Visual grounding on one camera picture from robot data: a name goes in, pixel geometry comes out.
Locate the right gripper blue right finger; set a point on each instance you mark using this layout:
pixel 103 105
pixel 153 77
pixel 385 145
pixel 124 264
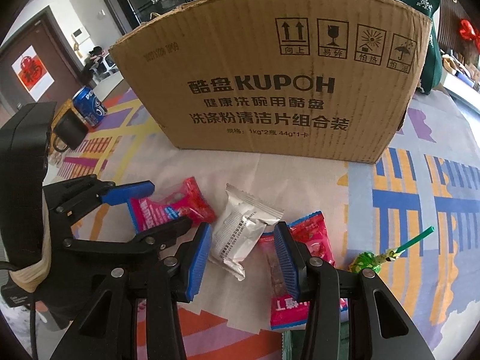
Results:
pixel 292 256

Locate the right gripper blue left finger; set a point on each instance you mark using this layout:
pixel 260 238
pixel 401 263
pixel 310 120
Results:
pixel 192 263

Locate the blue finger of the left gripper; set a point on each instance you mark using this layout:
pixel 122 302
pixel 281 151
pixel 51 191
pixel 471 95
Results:
pixel 120 194
pixel 164 234

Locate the pink red snack packet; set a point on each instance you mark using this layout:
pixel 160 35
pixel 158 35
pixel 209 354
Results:
pixel 287 313

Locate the white snack packet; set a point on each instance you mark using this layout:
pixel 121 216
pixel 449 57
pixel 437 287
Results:
pixel 238 229

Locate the green lollipop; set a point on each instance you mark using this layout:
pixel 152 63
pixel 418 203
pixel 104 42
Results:
pixel 374 262

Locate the dark green snack packet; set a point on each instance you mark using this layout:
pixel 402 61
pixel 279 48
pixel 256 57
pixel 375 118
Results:
pixel 293 340

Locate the black mug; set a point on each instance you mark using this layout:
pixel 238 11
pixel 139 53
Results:
pixel 79 132

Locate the blue pepsi can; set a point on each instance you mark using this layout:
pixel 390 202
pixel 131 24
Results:
pixel 89 106

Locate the colourful patterned tablecloth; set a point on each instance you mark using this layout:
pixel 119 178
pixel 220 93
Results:
pixel 428 176

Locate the white shelf with items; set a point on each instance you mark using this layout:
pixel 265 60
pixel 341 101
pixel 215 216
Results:
pixel 98 66

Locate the brown entrance door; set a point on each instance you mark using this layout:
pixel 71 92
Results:
pixel 44 34

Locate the red fu door poster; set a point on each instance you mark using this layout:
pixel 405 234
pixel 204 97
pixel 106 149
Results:
pixel 32 73

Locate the brown cardboard box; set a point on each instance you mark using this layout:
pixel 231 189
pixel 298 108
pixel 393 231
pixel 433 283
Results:
pixel 314 78

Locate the red bow decoration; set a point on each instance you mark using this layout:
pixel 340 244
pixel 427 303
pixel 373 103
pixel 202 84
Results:
pixel 469 33

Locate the green christmas felt bag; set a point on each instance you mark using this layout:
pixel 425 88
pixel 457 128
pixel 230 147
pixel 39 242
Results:
pixel 422 12

